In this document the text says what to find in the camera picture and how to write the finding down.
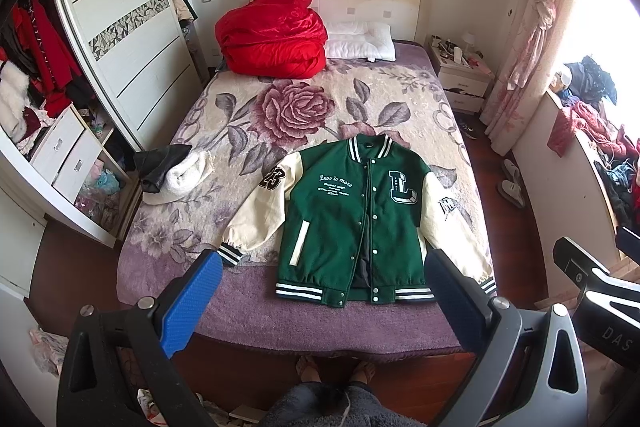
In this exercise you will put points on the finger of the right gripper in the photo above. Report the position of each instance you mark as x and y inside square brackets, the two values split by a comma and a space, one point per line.
[584, 270]
[627, 240]

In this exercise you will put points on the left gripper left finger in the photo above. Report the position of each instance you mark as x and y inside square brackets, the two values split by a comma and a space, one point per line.
[111, 355]

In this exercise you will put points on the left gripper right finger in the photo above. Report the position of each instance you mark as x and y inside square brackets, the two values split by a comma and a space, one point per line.
[552, 390]

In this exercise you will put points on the green varsity jacket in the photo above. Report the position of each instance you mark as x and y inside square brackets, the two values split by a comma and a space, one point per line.
[357, 219]

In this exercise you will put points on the clothes pile on desk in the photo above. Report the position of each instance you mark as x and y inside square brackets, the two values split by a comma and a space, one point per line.
[587, 91]

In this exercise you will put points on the hanging red clothes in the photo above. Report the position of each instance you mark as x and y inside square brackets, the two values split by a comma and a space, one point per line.
[32, 42]

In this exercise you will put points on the white desk by window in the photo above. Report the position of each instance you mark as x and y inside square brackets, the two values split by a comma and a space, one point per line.
[565, 191]

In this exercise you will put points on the white slippers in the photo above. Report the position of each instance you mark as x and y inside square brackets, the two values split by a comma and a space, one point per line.
[510, 188]

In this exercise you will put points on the white bedside nightstand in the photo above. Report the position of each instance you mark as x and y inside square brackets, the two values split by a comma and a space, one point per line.
[465, 87]

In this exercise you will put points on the black and white garment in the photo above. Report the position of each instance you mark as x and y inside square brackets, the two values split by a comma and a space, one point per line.
[171, 172]

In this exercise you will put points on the white drawer unit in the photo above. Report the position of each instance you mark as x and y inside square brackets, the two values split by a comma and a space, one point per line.
[66, 153]

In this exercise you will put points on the pink floral curtain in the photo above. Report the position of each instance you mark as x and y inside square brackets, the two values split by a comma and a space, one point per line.
[525, 72]

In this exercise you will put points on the white pillow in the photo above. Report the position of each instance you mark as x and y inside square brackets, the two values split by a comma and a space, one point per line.
[371, 41]

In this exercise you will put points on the red folded quilt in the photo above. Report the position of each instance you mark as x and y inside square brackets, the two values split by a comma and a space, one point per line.
[281, 39]

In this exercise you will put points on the white sliding wardrobe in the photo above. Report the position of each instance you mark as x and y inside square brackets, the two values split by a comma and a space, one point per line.
[135, 57]

